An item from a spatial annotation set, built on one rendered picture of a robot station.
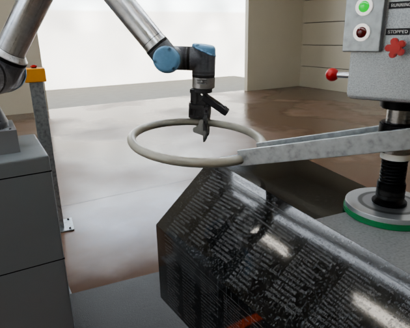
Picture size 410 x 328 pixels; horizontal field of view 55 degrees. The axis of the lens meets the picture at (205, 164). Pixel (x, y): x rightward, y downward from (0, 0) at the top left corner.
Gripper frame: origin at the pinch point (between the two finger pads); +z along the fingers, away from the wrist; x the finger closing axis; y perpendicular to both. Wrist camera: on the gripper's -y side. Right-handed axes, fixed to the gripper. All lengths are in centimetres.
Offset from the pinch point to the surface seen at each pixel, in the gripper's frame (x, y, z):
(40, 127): -65, 115, 23
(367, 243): 74, -47, -1
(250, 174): 30.7, -19.7, 2.2
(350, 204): 58, -46, -3
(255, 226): 55, -23, 8
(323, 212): 59, -40, 0
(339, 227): 67, -43, -1
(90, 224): -72, 92, 93
